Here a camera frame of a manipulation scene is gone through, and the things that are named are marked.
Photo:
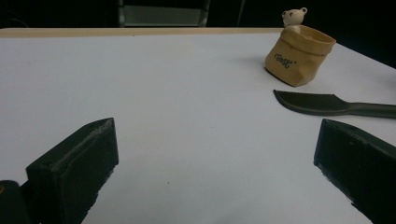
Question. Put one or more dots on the small wooden cup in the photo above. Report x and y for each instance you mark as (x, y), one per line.
(295, 59)

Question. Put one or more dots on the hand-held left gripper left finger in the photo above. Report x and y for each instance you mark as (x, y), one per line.
(74, 165)

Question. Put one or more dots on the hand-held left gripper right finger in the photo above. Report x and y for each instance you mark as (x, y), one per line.
(361, 165)

